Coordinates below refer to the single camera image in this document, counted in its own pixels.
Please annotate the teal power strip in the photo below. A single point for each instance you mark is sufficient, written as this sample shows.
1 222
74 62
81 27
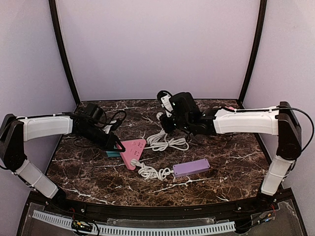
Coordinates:
112 154

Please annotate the small circuit board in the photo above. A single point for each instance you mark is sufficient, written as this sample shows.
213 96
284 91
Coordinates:
81 226

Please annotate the pink white cube adapter cluster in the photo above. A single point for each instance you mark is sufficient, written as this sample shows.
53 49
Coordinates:
228 108

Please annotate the black frame post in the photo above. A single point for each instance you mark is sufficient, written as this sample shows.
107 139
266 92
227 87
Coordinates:
254 50
62 51

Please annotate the pink triangular power strip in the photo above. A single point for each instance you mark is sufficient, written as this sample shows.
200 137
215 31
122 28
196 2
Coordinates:
133 150

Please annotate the purple power strip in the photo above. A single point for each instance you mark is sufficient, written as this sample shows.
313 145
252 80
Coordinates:
191 168

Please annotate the black frame right post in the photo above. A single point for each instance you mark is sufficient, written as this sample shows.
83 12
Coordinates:
254 50

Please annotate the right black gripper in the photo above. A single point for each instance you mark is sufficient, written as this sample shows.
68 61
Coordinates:
166 123

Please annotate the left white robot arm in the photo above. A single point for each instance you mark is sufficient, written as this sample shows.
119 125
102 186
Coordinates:
20 154

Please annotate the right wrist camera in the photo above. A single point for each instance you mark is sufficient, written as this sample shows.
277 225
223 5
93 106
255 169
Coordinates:
177 102

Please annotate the black frame left post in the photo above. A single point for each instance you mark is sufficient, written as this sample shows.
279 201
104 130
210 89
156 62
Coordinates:
62 51

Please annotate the white slotted cable duct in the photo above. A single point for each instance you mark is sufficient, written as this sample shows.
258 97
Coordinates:
117 227

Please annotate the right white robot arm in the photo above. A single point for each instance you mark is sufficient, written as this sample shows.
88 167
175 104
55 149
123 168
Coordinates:
279 121

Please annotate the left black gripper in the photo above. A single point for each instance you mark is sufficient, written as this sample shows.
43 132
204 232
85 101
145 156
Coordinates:
108 140

